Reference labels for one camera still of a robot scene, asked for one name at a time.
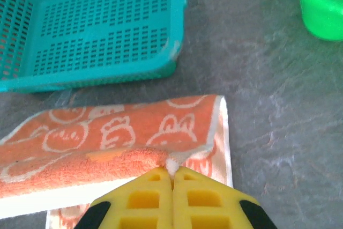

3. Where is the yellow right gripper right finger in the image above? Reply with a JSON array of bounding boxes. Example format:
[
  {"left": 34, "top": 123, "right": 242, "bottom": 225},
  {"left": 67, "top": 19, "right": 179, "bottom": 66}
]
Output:
[{"left": 172, "top": 165, "right": 278, "bottom": 229}]

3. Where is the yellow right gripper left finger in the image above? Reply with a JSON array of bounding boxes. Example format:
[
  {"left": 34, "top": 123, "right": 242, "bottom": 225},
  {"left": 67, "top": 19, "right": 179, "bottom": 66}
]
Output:
[{"left": 73, "top": 166, "right": 174, "bottom": 229}]

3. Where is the orange towel with animal outlines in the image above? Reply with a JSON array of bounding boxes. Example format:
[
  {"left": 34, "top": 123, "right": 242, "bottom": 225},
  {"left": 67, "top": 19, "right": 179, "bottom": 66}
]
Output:
[{"left": 0, "top": 94, "right": 233, "bottom": 229}]

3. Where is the teal plastic perforated basket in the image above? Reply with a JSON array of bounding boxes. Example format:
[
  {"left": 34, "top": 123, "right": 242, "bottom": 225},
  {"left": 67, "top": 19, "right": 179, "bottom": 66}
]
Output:
[{"left": 0, "top": 0, "right": 188, "bottom": 94}]

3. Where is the green plastic perforated basket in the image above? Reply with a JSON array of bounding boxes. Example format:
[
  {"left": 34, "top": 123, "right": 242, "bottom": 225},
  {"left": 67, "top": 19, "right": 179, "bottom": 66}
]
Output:
[{"left": 288, "top": 0, "right": 343, "bottom": 42}]

